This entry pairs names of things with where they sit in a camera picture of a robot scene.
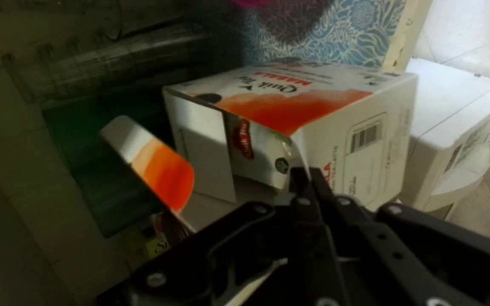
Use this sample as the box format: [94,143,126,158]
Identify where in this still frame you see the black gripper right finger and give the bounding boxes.
[312,168,490,306]

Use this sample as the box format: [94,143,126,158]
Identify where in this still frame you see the dark green box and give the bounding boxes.
[41,100,176,238]

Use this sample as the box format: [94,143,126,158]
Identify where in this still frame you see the clear cupboard glass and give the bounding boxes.
[5,32,218,109]

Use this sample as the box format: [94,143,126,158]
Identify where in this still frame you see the cream wall cupboard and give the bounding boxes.
[0,0,434,306]

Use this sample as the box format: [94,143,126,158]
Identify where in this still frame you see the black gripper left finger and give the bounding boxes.
[94,166,337,306]

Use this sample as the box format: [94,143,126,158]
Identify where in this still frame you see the white tea box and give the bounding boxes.
[99,58,421,234]

